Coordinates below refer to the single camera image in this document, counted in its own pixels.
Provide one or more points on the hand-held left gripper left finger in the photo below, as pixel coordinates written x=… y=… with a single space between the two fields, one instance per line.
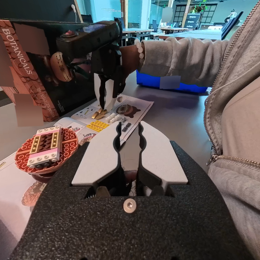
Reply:
x=95 y=160

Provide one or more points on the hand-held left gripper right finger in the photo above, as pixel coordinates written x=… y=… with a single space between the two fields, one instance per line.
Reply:
x=164 y=160

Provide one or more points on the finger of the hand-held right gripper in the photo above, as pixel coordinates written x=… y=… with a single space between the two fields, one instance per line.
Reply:
x=111 y=87
x=98 y=89

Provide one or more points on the small white brick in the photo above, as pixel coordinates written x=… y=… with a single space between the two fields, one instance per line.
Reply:
x=118 y=118
x=115 y=115
x=109 y=118
x=112 y=120

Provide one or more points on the blue plastic bin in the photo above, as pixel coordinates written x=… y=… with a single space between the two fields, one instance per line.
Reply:
x=150 y=81

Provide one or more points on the person's right forearm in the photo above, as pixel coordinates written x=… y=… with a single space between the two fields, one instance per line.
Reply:
x=183 y=61

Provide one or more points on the black orchid print set box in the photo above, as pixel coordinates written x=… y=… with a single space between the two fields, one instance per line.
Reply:
x=69 y=97

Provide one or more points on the brick set instruction booklet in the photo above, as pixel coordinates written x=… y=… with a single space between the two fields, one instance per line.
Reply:
x=138 y=105

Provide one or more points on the dark grey flat plate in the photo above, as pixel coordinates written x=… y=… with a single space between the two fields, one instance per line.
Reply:
x=128 y=124
x=125 y=128

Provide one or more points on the brick flowerpot model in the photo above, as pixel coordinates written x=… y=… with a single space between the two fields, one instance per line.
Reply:
x=44 y=148

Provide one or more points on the dark partition panel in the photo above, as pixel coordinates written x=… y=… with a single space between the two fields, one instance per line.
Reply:
x=40 y=8

